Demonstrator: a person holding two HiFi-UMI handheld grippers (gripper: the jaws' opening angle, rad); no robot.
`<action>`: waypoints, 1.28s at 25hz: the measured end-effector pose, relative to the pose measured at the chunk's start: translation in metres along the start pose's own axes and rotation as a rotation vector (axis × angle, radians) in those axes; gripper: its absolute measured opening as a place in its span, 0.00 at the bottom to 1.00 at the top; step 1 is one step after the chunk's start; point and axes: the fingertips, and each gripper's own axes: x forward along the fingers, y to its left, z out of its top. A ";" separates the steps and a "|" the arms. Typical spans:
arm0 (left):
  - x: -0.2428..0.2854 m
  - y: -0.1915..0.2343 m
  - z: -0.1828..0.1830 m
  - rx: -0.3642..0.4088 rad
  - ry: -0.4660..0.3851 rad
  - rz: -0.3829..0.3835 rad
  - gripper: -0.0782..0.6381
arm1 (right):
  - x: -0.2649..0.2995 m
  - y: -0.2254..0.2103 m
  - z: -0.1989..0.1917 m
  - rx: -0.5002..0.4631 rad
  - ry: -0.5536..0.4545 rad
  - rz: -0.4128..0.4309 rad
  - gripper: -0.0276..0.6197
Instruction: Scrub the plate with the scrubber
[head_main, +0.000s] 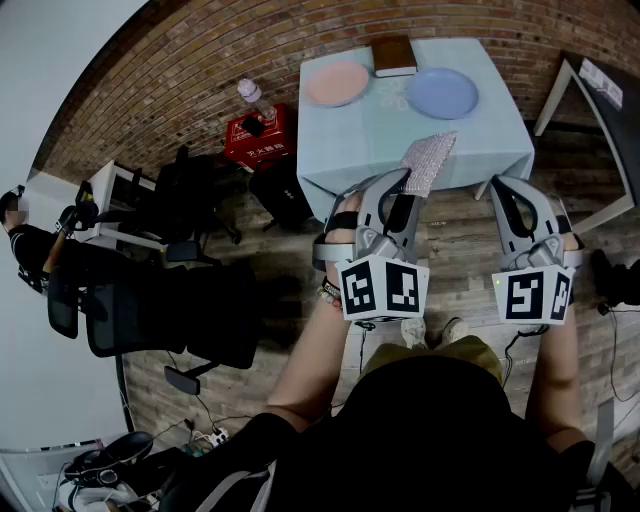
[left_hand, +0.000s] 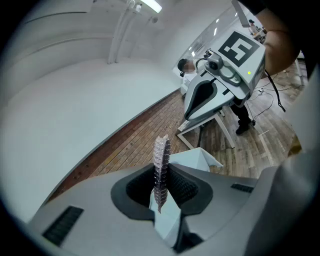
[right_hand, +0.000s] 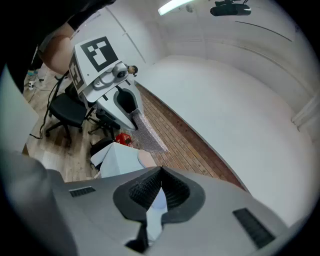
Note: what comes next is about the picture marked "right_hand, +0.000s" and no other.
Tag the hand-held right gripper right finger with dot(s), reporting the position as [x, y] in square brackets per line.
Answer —
[212, 225]

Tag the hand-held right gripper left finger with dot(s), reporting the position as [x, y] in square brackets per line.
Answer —
[100, 217]

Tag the red box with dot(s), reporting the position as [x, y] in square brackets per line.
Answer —
[122, 138]

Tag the person's black shirt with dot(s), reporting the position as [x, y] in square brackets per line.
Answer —
[50, 15]

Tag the grey glittery sponge cloth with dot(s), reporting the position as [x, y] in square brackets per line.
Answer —
[150, 135]

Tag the white power strip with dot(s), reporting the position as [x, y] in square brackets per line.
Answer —
[31, 85]

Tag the black office chair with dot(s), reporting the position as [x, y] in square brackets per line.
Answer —
[67, 110]

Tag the person's left forearm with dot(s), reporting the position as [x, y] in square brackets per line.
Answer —
[56, 53]

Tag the pink large plate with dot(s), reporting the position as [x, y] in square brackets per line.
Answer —
[148, 158]

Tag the black ceiling device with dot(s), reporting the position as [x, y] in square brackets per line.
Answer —
[228, 10]

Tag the ceiling tube light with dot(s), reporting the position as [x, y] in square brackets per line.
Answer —
[172, 6]

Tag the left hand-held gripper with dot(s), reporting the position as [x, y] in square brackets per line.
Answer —
[100, 80]

